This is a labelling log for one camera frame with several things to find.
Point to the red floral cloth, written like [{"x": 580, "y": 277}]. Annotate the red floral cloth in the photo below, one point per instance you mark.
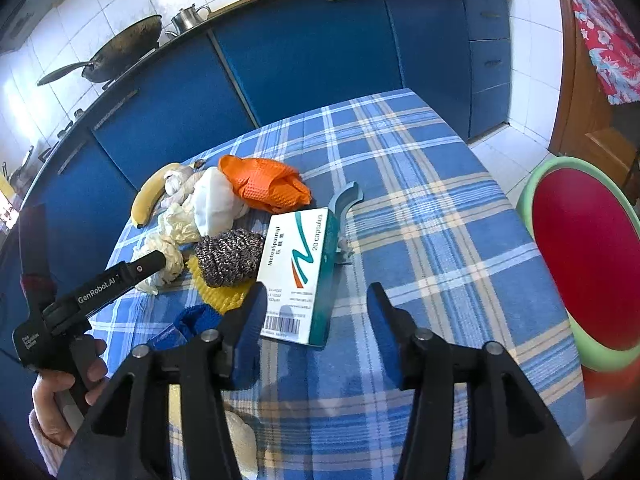
[{"x": 600, "y": 35}]

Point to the white foam wrap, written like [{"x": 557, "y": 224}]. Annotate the white foam wrap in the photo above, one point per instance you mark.
[{"x": 242, "y": 440}]

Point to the person's left forearm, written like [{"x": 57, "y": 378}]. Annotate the person's left forearm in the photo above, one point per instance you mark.
[{"x": 47, "y": 452}]

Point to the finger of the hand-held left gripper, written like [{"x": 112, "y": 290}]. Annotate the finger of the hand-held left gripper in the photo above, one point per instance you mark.
[{"x": 147, "y": 265}]

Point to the white cloth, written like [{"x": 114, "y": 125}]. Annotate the white cloth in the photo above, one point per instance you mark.
[{"x": 215, "y": 205}]

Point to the black wok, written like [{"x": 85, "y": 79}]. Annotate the black wok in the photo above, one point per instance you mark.
[{"x": 125, "y": 45}]

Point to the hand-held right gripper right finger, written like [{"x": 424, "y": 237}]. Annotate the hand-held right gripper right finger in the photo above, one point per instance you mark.
[{"x": 387, "y": 340}]

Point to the wooden door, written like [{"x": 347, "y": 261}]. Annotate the wooden door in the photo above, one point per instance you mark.
[{"x": 575, "y": 125}]

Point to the blue plaid tablecloth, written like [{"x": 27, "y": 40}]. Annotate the blue plaid tablecloth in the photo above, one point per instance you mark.
[{"x": 400, "y": 185}]

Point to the blue knitted cloth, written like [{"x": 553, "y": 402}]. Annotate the blue knitted cloth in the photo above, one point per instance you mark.
[{"x": 192, "y": 320}]

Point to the garlic bulb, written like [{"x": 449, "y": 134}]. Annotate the garlic bulb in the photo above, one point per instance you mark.
[{"x": 176, "y": 180}]

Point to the cream plastic bag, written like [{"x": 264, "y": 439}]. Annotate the cream plastic bag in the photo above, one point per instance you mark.
[{"x": 175, "y": 225}]

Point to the person's left hand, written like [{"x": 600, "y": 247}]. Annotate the person's left hand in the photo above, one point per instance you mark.
[{"x": 52, "y": 405}]

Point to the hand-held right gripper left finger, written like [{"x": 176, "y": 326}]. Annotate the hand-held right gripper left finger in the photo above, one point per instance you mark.
[{"x": 247, "y": 340}]

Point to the metal kettle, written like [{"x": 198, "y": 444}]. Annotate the metal kettle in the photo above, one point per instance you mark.
[{"x": 187, "y": 19}]

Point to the yellow waffle dishcloth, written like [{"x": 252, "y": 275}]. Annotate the yellow waffle dishcloth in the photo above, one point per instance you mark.
[{"x": 220, "y": 297}]

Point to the teal plastic part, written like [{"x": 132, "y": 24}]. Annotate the teal plastic part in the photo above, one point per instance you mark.
[{"x": 345, "y": 200}]

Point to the red stool with green rim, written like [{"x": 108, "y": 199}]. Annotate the red stool with green rim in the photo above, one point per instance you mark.
[{"x": 590, "y": 260}]

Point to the blue kitchen cabinet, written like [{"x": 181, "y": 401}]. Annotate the blue kitchen cabinet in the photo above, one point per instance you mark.
[{"x": 300, "y": 60}]

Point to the white and teal medicine box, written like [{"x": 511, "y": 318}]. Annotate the white and teal medicine box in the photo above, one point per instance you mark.
[{"x": 295, "y": 260}]

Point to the yellow banana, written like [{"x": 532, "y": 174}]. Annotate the yellow banana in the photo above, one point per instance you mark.
[{"x": 150, "y": 195}]

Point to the steel wool scourer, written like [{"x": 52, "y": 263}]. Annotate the steel wool scourer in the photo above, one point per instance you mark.
[{"x": 227, "y": 257}]

